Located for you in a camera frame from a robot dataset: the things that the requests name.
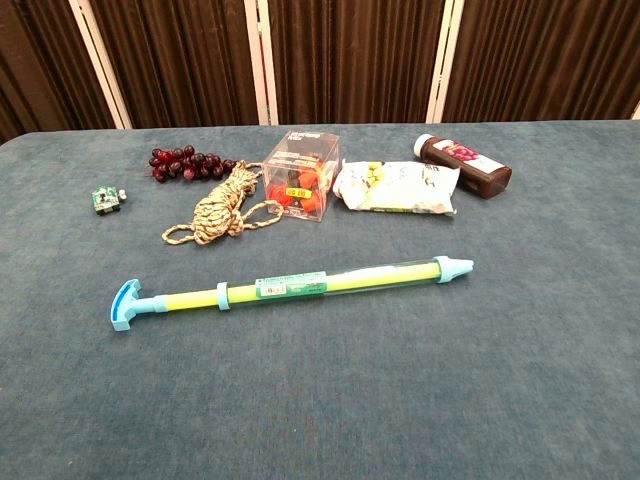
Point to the blue velvet table cloth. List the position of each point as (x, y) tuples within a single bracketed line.
[(320, 380)]

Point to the clear plastic box orange items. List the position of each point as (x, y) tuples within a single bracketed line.
[(300, 175)]

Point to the dark red grape bunch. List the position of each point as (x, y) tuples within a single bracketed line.
[(185, 162)]

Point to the brown curtain screen panel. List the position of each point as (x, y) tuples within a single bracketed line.
[(175, 60), (355, 60), (550, 60), (40, 65)]

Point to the small green circuit board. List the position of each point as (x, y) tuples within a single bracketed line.
[(104, 198)]

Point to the white snack bag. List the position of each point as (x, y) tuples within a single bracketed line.
[(400, 192)]

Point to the dark brown juice bottle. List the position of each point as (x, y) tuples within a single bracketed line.
[(465, 165)]

